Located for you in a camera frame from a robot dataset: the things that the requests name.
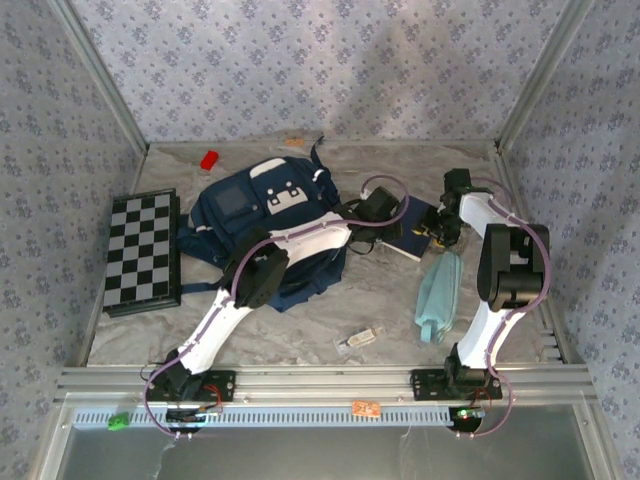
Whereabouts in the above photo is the clear plastic case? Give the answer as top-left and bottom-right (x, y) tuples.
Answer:
(333, 322), (387, 357)

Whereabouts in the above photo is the aluminium frame post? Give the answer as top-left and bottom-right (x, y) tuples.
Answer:
(49, 0), (151, 155)
(493, 0), (597, 154)

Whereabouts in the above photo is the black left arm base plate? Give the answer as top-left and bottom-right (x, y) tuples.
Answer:
(145, 369), (237, 403)

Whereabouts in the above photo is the black grey chessboard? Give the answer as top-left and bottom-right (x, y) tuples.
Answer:
(102, 187), (182, 319)

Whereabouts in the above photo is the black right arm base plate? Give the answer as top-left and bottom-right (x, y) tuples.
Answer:
(410, 368), (503, 401)

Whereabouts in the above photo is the grey slotted cable duct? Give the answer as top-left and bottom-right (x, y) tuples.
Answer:
(72, 405), (456, 429)

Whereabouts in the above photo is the navy blue white backpack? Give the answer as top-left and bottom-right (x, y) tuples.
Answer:
(175, 137), (351, 315)

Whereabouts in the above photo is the grey metal sheet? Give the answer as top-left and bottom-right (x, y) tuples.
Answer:
(49, 407), (601, 480)

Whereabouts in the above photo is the large navy blue book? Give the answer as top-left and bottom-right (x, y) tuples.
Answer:
(382, 195), (437, 264)

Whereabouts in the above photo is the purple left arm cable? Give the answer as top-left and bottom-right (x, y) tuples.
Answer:
(143, 173), (412, 440)

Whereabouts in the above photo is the aluminium mounting rail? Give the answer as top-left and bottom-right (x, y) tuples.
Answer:
(54, 364), (599, 406)

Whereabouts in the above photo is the light blue pencil pouch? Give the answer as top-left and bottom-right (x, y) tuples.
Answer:
(414, 249), (465, 345)

